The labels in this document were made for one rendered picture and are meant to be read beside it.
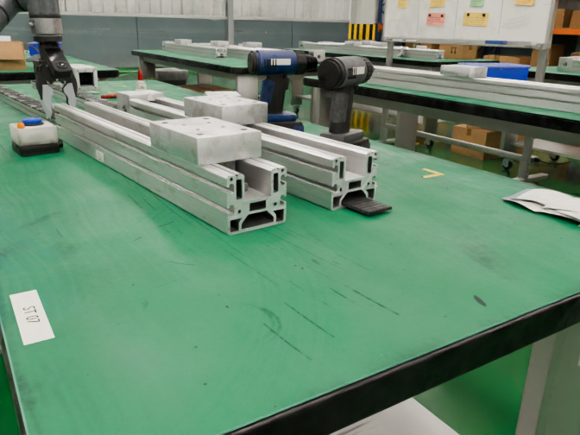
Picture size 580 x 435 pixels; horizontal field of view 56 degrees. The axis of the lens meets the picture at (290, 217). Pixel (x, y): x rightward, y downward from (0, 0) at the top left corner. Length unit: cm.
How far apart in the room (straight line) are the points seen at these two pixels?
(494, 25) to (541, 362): 325
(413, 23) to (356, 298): 400
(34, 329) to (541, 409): 74
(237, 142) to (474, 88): 174
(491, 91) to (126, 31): 1102
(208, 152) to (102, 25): 1199
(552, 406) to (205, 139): 68
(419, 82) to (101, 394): 233
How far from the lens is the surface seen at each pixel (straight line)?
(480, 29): 408
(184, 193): 85
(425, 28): 443
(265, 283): 62
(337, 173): 85
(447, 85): 253
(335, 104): 112
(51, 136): 130
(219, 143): 79
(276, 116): 136
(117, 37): 1282
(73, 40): 1262
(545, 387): 96
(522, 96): 233
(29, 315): 60
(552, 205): 96
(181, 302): 59
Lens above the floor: 106
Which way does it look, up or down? 20 degrees down
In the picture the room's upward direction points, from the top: 1 degrees clockwise
